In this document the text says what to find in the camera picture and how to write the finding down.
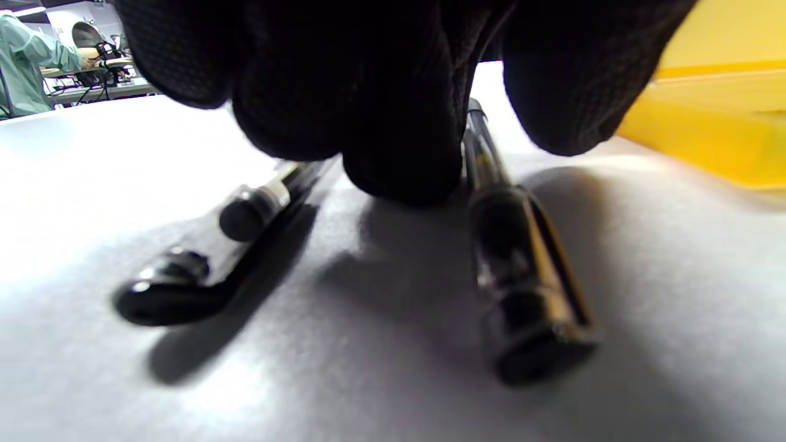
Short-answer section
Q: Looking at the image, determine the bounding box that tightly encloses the clear black gel pen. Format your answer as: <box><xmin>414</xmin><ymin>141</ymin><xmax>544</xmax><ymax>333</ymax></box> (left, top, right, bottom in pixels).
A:
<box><xmin>114</xmin><ymin>157</ymin><xmax>338</xmax><ymax>326</ymax></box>
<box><xmin>461</xmin><ymin>98</ymin><xmax>599</xmax><ymax>387</ymax></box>

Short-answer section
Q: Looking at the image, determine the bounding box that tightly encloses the black cabled desk device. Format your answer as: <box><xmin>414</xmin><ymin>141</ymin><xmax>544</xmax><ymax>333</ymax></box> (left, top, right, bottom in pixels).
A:
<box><xmin>71</xmin><ymin>21</ymin><xmax>133</xmax><ymax>90</ymax></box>

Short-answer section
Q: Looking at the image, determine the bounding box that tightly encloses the person's left hand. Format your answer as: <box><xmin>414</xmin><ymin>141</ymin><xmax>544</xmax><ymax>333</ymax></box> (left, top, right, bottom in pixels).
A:
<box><xmin>114</xmin><ymin>0</ymin><xmax>698</xmax><ymax>206</ymax></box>

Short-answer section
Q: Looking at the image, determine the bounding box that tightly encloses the orange plastic pen case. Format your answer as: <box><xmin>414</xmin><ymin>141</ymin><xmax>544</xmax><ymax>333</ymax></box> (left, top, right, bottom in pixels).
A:
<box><xmin>617</xmin><ymin>0</ymin><xmax>786</xmax><ymax>191</ymax></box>

